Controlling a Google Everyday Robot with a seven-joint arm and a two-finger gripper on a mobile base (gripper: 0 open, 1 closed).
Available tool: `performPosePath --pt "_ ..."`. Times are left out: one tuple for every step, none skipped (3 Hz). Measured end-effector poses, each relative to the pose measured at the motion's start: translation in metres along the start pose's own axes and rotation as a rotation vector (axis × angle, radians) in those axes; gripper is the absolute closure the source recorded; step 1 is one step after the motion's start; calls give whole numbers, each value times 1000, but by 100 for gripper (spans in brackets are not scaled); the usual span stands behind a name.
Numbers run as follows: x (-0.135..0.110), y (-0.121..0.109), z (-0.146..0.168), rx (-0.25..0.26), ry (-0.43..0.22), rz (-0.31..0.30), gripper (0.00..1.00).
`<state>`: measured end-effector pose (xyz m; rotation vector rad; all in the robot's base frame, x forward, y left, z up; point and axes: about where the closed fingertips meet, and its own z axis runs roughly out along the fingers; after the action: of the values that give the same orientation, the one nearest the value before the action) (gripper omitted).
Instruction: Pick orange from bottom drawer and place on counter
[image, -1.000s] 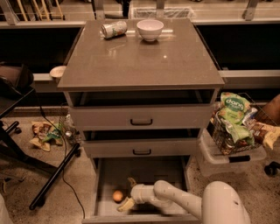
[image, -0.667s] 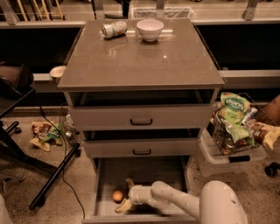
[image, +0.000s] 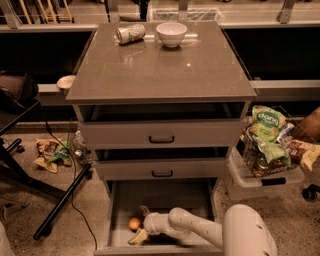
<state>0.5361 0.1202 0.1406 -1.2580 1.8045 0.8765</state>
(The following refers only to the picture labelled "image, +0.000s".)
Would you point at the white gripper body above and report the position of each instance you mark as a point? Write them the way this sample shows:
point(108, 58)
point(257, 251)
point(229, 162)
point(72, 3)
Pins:
point(150, 223)

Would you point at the orange fruit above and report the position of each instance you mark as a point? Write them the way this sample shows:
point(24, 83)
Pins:
point(134, 224)

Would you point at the person forearm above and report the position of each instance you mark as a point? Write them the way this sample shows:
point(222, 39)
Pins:
point(308, 129)

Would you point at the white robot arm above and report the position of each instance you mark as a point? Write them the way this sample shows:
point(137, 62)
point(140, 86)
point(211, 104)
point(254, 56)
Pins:
point(242, 232)

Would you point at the grey bottom drawer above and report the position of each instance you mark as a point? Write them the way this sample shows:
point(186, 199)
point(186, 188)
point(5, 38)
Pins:
point(126, 198)

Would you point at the grey drawer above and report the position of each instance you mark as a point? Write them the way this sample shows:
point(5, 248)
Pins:
point(162, 133)
point(126, 198)
point(161, 163)

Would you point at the grey middle drawer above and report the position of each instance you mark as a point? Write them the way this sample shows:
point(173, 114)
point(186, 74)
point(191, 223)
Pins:
point(161, 163)

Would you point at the grey top drawer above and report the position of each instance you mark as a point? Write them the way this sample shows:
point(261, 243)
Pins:
point(162, 133)

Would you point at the grey drawer cabinet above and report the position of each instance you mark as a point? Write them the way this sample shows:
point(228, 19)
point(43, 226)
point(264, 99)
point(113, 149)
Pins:
point(147, 81)

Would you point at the clear plastic storage bin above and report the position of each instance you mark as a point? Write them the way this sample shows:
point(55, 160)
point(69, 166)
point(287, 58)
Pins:
point(242, 185)

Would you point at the snack bags on floor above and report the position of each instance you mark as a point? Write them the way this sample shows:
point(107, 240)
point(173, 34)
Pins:
point(51, 152)

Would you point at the green chip bag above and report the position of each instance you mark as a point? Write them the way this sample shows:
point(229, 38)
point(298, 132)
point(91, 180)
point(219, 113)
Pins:
point(265, 128)

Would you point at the small white side bowl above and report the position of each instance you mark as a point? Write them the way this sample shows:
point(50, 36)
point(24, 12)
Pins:
point(66, 82)

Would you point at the brown yellow snack bag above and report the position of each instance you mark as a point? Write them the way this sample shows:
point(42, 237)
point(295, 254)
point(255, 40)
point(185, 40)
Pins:
point(302, 153)

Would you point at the green white soda can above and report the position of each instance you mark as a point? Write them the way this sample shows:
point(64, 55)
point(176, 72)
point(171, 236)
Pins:
point(130, 33)

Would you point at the white ceramic bowl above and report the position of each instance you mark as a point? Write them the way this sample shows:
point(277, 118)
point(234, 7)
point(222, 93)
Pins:
point(171, 34)

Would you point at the wooden chair legs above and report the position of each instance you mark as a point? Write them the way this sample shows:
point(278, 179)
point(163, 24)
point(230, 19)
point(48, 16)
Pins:
point(44, 11)

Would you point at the left wire basket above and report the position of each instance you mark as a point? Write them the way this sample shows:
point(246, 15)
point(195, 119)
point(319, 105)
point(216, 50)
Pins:
point(76, 144)

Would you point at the wire basket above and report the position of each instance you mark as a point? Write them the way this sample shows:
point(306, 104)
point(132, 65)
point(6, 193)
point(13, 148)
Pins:
point(250, 153)
point(76, 144)

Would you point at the right wire basket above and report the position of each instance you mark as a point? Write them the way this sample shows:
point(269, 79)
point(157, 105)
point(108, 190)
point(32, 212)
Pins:
point(250, 153)

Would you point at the white wire tray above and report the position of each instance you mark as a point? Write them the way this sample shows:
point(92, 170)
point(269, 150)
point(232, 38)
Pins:
point(192, 14)

